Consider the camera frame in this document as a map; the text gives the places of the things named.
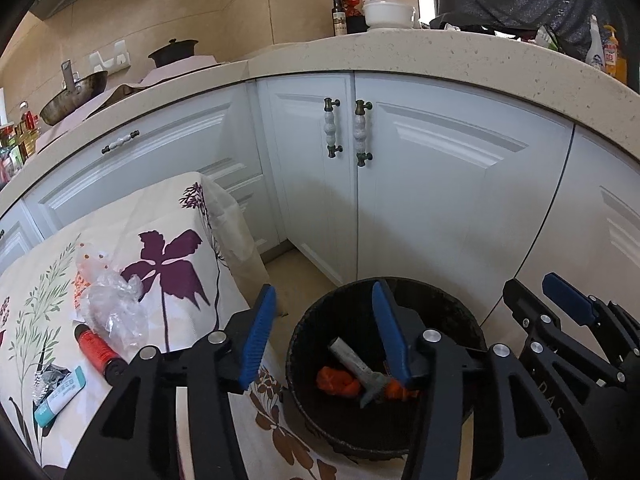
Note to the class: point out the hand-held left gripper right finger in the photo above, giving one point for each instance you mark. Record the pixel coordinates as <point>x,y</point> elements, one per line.
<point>390,330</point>

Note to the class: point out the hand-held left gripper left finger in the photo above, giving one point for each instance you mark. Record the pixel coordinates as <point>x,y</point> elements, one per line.
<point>255,340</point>

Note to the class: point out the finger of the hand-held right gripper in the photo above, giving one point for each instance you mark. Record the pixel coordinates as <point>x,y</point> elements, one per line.
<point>525,305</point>
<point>567,297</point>

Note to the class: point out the black trash bin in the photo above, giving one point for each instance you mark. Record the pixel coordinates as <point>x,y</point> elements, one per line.
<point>345,310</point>

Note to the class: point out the white printed tube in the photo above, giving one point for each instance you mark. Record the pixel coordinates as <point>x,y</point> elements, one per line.
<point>355,365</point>

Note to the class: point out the small orange plastic bag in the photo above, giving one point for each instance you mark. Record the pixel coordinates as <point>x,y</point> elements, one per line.
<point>395,391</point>

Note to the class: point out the large orange plastic bag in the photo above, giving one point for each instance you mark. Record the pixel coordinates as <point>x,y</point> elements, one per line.
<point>337,382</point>

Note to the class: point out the clear plastic wrap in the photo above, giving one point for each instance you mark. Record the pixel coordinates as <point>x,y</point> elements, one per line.
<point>117,310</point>

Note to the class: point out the red label small bottle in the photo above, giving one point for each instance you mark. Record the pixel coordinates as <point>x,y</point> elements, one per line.
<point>97,352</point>

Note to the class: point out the orange white snack wrapper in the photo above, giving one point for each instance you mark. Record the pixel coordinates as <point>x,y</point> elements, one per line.
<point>82,285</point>

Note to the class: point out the teal label tube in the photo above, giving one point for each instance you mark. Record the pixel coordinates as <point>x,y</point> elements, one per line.
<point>60,395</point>

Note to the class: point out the silver foil wrapper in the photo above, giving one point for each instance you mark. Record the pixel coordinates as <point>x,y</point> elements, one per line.
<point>42,385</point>

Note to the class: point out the white cabinet door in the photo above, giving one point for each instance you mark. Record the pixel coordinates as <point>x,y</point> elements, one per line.
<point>12,245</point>
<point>305,185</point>
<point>600,240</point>
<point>450,200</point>

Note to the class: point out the floral tablecloth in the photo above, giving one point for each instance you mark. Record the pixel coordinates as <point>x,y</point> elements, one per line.
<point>165,210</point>

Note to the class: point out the wide white cabinet front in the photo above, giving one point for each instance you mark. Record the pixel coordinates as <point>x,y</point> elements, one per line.
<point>150,170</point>

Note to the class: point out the yellow dish soap bottle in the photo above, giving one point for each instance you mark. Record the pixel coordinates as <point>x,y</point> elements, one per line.
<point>615,57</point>

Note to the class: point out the white spray bottle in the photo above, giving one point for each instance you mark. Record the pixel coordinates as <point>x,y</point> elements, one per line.
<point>595,47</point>

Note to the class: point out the green white packet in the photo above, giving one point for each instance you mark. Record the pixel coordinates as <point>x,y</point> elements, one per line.
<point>547,39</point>

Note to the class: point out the beige kitchen countertop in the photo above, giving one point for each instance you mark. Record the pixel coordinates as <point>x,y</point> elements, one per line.
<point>425,50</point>

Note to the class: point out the pink stove cover cloth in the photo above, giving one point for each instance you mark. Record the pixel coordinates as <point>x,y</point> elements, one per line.
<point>170,72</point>

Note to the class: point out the black casserole pot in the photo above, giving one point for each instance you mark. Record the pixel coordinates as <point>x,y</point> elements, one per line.
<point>172,54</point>

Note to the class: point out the steel wok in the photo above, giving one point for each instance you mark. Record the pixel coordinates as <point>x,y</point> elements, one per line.
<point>75,100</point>

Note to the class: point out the group of condiment bottles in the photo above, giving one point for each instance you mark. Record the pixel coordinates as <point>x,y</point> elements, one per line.
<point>12,150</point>

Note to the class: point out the yellow cooking oil bottle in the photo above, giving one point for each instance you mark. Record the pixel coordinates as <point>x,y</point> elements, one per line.
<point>29,130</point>

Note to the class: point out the white lidded bowl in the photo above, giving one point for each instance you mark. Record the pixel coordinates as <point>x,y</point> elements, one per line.
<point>387,14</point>

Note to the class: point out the dark glass oil bottle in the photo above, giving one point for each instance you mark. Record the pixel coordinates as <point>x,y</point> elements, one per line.
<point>339,17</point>

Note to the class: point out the red snack packet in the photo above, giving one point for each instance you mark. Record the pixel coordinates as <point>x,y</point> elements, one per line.
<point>354,7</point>

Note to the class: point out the white double wall socket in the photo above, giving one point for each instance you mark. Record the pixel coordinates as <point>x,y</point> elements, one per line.
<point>111,57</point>

